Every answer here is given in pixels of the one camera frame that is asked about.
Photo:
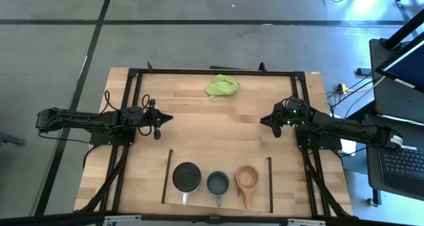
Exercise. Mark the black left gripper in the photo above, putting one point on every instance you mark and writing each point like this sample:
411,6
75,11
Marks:
151,117

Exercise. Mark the grey furniture leg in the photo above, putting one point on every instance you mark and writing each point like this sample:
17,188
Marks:
10,140

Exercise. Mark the black slanted pole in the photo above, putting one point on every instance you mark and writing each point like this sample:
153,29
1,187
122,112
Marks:
405,28

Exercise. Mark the black monitor stand desk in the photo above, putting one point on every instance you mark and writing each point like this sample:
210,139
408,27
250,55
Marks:
391,100

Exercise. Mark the black aluminium table frame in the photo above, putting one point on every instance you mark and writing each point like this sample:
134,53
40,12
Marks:
215,71

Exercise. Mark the computer monitor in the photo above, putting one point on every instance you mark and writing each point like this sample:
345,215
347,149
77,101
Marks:
410,67

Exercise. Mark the grey blue mug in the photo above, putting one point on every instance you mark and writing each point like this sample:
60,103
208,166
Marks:
218,183

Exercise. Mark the green crumpled cloth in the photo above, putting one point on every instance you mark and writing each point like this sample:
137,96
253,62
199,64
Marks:
222,86

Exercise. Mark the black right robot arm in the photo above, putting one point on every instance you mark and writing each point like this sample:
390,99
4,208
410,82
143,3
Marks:
348,130

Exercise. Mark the large zigzag patterned mug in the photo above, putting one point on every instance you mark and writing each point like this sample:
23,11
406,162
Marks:
187,177

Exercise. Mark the white paper sheet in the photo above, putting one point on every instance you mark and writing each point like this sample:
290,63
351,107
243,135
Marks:
348,148

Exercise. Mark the black camera rig crossbar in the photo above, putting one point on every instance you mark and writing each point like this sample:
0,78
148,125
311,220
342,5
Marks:
212,220

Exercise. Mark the yellow power plug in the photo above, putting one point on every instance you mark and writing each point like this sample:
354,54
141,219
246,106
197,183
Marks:
342,88

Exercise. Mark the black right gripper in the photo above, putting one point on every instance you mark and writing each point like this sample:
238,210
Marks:
291,115

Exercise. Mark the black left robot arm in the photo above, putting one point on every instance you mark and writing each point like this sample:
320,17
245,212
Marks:
83,118

